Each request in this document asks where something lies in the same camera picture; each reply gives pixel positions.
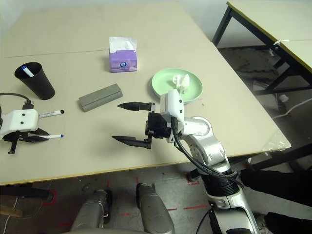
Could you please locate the grey glasses case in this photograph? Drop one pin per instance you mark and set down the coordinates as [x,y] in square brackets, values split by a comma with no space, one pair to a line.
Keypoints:
[100,97]

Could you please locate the green plate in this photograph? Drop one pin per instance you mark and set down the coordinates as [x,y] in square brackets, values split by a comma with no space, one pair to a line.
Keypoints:
[163,80]

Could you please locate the grey robot right leg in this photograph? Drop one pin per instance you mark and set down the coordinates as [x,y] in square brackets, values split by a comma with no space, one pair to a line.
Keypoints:
[153,212]

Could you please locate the purple tissue box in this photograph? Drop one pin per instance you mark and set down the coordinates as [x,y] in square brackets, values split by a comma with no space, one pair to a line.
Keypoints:
[123,62]

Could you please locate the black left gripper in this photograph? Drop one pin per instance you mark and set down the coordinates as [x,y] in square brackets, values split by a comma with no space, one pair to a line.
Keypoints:
[13,143]

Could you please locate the grey robot leg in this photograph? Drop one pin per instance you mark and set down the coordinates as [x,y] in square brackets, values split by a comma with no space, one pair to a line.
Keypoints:
[91,212]
[153,212]

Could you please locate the black table leg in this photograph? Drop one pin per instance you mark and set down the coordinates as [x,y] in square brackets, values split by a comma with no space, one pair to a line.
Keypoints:
[275,158]

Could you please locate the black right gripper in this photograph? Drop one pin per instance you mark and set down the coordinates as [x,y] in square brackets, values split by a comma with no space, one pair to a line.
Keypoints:
[158,126]

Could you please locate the black plastic cup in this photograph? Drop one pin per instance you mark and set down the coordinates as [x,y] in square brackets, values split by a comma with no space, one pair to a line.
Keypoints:
[42,86]

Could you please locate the side table with black legs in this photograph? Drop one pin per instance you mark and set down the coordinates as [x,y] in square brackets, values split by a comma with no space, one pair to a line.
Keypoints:
[273,17]

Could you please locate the bystander leg black trousers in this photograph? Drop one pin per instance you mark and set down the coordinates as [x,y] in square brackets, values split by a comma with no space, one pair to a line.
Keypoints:
[280,187]
[290,224]

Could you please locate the white marker blue clip cap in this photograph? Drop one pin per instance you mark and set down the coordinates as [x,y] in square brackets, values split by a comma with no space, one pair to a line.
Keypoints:
[56,136]

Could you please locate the white tie on side table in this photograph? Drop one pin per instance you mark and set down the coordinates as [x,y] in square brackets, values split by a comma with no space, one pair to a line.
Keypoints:
[280,42]

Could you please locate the clear plastic bag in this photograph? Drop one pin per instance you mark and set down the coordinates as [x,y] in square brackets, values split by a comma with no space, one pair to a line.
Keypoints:
[276,143]

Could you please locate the white marker blue end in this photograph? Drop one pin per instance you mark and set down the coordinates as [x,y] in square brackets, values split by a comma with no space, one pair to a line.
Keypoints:
[28,71]

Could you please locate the white tissue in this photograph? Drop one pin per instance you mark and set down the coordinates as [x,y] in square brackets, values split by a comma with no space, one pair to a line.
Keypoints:
[181,80]

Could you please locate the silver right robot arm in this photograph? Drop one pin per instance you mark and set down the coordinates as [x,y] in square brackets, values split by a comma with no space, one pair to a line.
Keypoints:
[207,146]

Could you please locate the whiteboard marker black cap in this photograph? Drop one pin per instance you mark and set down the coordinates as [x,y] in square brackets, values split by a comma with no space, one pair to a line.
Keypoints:
[52,113]

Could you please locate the wooden plank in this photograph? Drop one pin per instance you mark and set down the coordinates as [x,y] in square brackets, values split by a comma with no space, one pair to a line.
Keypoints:
[11,212]

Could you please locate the grey robot left leg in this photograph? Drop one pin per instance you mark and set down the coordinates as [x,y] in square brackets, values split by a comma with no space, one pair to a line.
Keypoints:
[91,212]

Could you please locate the light grey robot waist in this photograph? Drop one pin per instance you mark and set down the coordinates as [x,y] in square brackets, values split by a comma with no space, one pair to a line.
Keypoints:
[102,231]

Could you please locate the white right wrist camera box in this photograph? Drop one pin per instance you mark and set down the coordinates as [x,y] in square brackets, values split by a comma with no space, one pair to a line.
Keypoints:
[173,104]

